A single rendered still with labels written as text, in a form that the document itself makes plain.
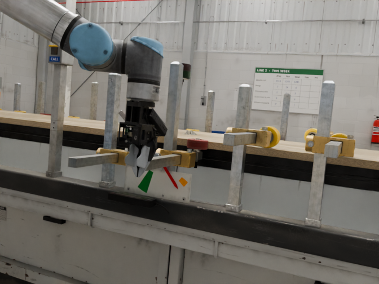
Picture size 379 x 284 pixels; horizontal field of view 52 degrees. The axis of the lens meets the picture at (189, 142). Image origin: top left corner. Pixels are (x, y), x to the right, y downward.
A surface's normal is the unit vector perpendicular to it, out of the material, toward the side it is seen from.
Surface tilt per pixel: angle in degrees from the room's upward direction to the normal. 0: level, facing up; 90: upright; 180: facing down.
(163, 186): 90
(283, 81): 90
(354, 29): 90
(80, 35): 92
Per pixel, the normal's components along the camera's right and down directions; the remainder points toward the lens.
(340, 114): -0.40, 0.04
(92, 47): 0.16, 0.13
